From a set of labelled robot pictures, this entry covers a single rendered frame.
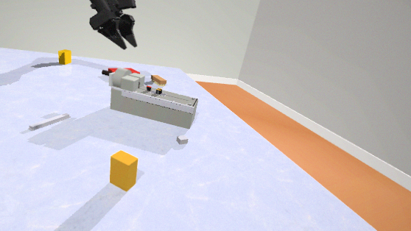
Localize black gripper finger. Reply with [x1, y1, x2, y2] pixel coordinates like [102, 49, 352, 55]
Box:
[98, 20, 127, 50]
[119, 22, 138, 48]

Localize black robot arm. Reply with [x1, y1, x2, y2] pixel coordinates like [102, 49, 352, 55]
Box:
[108, 0, 136, 13]

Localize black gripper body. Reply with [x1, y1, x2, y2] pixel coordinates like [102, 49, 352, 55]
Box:
[89, 0, 135, 30]

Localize tan rectangular block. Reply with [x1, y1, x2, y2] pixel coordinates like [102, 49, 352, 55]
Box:
[150, 75, 166, 86]

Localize small white cube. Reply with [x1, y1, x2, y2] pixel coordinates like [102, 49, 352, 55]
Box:
[176, 135, 188, 145]

